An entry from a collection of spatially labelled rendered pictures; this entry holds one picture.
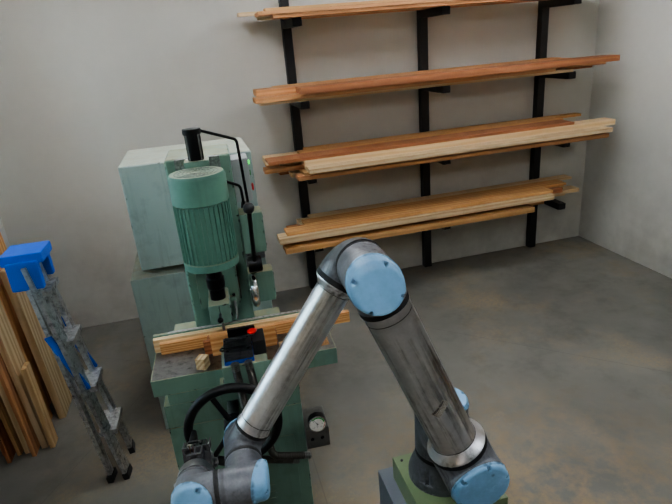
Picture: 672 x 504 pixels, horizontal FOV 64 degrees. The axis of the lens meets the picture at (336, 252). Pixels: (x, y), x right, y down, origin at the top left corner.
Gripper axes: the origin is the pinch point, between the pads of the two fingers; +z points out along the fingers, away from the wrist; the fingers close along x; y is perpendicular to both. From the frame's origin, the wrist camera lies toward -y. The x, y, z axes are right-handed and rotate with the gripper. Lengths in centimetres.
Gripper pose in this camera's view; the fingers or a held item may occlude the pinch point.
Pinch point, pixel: (203, 453)
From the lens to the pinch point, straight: 167.7
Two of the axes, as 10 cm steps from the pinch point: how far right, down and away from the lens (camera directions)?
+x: -9.7, 1.5, -1.7
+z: -1.7, 0.0, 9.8
